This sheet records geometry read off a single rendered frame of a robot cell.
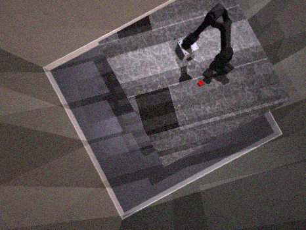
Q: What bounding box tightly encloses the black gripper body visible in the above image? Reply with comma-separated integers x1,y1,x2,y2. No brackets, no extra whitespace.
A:
202,61,219,79

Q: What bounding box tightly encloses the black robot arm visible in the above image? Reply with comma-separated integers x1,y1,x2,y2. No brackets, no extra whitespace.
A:
181,4,234,75

